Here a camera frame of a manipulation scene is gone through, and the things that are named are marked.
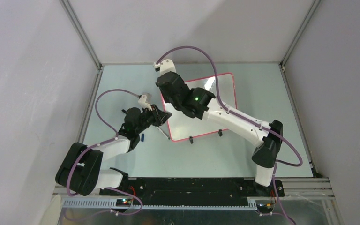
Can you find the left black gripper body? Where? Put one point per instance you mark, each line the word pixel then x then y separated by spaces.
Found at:
pixel 146 120

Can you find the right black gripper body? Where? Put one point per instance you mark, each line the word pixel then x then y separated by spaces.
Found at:
pixel 167 99

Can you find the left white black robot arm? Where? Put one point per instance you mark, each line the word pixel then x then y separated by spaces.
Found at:
pixel 81 170

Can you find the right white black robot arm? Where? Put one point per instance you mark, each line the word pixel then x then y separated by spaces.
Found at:
pixel 203 104

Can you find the green capped marker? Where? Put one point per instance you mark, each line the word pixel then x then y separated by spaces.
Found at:
pixel 163 132

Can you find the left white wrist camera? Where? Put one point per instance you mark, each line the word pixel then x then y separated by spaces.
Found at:
pixel 144 101

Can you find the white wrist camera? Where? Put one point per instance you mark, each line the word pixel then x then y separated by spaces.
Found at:
pixel 144 101
pixel 165 66

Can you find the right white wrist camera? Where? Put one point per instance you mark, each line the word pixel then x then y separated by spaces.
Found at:
pixel 165 66

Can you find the grey slotted cable duct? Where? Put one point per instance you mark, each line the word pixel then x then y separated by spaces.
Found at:
pixel 107 203

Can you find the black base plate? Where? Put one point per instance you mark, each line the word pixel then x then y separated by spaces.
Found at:
pixel 212 191

